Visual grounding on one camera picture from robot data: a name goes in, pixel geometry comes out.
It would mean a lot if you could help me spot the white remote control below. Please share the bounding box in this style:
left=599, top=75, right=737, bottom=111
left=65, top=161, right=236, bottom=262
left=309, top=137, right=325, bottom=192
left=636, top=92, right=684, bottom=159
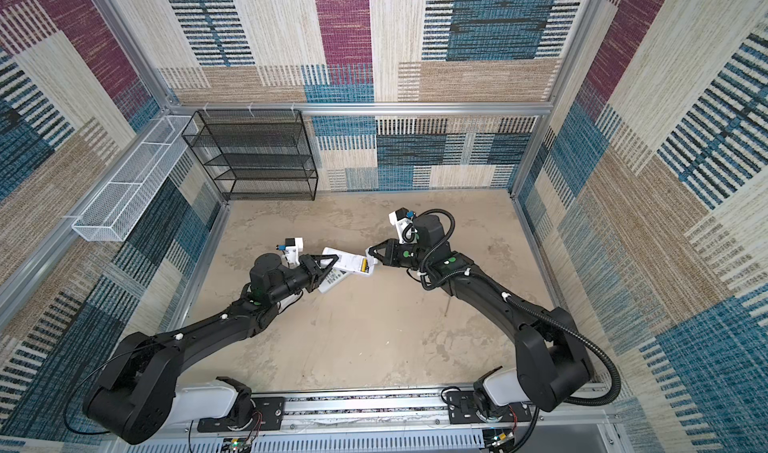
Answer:
left=318, top=268, right=351, bottom=293
left=322, top=247, right=378, bottom=276

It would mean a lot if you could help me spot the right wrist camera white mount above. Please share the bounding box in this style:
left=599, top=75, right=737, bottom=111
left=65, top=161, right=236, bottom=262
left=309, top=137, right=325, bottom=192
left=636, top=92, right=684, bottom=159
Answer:
left=388, top=207, right=416, bottom=244

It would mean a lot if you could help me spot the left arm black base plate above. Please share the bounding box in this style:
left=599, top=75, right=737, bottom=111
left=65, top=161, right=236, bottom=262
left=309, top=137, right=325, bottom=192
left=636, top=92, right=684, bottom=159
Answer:
left=196, top=396, right=286, bottom=433

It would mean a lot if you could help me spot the white wire mesh basket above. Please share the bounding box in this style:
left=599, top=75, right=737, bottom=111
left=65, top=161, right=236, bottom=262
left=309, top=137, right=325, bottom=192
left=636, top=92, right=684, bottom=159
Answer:
left=72, top=115, right=191, bottom=242

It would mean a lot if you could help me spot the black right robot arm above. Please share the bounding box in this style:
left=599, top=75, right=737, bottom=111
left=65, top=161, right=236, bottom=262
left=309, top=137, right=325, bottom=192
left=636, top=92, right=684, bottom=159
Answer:
left=368, top=209, right=622, bottom=417

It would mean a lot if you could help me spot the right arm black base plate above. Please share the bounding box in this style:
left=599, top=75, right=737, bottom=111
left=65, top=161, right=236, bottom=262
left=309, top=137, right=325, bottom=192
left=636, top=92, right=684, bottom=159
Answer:
left=440, top=386, right=533, bottom=424

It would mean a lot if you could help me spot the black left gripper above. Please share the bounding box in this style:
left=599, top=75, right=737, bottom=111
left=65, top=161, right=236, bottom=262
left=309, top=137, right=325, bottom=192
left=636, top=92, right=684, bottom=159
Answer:
left=268, top=253, right=336, bottom=307

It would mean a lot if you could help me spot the black wire mesh shelf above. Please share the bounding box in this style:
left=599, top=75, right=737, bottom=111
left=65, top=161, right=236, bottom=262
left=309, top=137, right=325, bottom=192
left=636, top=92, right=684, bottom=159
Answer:
left=182, top=109, right=319, bottom=201

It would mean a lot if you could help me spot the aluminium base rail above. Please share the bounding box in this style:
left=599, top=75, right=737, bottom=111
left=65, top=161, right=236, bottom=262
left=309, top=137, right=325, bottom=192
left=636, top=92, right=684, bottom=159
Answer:
left=99, top=384, right=632, bottom=452

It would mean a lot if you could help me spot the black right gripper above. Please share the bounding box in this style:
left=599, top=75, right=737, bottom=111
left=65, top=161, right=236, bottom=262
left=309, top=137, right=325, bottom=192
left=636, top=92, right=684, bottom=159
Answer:
left=368, top=239, right=430, bottom=269

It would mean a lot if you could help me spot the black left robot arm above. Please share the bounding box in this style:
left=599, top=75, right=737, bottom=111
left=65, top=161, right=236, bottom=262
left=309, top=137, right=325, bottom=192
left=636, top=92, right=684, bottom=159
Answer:
left=82, top=253, right=339, bottom=445

